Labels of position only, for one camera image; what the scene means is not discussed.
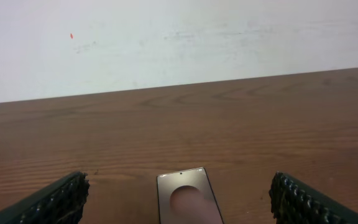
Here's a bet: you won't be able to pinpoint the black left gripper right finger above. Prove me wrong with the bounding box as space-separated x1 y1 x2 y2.
269 172 358 224

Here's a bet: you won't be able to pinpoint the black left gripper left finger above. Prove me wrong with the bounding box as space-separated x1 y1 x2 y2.
0 172 90 224

